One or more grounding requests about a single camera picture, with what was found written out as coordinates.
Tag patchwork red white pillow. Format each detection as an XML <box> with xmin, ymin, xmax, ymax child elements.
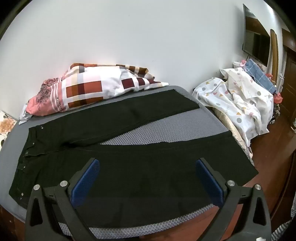
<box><xmin>18</xmin><ymin>62</ymin><xmax>170</xmax><ymax>126</ymax></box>

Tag wooden plank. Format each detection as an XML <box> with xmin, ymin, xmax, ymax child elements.
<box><xmin>267</xmin><ymin>29</ymin><xmax>279</xmax><ymax>85</ymax></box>

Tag wall-mounted television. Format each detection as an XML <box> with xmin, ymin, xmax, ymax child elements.
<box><xmin>242</xmin><ymin>3</ymin><xmax>271</xmax><ymax>66</ymax></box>

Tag grey mesh mattress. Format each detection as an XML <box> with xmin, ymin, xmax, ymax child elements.
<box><xmin>0</xmin><ymin>86</ymin><xmax>255</xmax><ymax>239</ymax></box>

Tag beige blanket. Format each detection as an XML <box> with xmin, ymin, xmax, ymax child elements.
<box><xmin>213</xmin><ymin>109</ymin><xmax>252</xmax><ymax>160</ymax></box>

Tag dark wooden wardrobe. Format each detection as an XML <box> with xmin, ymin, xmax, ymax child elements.
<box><xmin>277</xmin><ymin>28</ymin><xmax>296</xmax><ymax>130</ymax></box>

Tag floral pillow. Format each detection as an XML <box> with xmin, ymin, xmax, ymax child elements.
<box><xmin>0</xmin><ymin>110</ymin><xmax>18</xmax><ymax>144</ymax></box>

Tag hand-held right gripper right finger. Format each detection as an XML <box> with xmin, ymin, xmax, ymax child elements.
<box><xmin>195</xmin><ymin>158</ymin><xmax>271</xmax><ymax>241</ymax></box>

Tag blue checked cloth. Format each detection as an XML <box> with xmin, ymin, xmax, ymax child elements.
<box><xmin>245</xmin><ymin>59</ymin><xmax>277</xmax><ymax>94</ymax></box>

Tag black pants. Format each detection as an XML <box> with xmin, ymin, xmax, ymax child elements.
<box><xmin>9</xmin><ymin>89</ymin><xmax>259</xmax><ymax>230</ymax></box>

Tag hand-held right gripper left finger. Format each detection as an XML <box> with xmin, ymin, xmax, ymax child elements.
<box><xmin>25</xmin><ymin>158</ymin><xmax>100</xmax><ymax>241</ymax></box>

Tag white striped cloth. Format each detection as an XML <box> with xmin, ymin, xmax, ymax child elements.
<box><xmin>270</xmin><ymin>220</ymin><xmax>293</xmax><ymax>241</ymax></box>

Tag white polka-dot sheet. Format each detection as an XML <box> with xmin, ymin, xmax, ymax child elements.
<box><xmin>192</xmin><ymin>67</ymin><xmax>274</xmax><ymax>147</ymax></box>

